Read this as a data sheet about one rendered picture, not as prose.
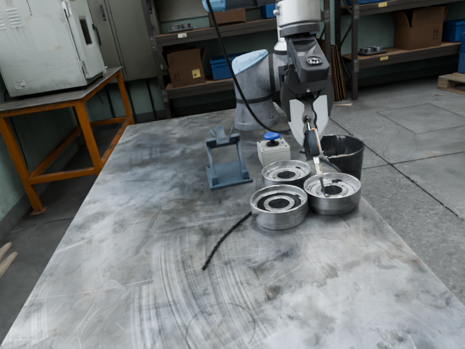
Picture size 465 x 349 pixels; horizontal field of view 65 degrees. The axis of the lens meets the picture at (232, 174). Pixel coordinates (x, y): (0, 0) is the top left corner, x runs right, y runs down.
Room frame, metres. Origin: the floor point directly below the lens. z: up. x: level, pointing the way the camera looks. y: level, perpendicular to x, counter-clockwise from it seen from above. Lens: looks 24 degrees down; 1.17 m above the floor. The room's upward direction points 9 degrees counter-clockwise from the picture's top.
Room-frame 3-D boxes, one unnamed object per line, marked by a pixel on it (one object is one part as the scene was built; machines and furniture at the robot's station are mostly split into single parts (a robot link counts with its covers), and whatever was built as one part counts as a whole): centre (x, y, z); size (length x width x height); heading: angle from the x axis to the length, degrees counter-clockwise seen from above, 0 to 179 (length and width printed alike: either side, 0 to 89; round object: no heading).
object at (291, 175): (0.70, -0.11, 0.82); 0.10 x 0.10 x 0.04
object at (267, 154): (0.86, -0.11, 0.82); 0.08 x 0.07 x 0.05; 2
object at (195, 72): (4.27, 0.34, 0.64); 0.49 x 0.40 x 0.37; 97
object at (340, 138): (1.81, -0.55, 0.21); 0.34 x 0.34 x 0.43
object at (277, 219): (0.59, -0.08, 0.82); 0.10 x 0.10 x 0.04
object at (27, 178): (3.13, 1.22, 0.39); 1.50 x 0.62 x 0.78; 2
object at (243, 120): (1.19, -0.11, 0.85); 0.15 x 0.15 x 0.10
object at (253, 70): (1.19, -0.11, 0.97); 0.13 x 0.12 x 0.14; 80
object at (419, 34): (4.40, -2.37, 0.67); 0.52 x 0.43 x 0.43; 92
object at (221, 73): (4.32, -0.20, 0.56); 0.52 x 0.38 x 0.22; 89
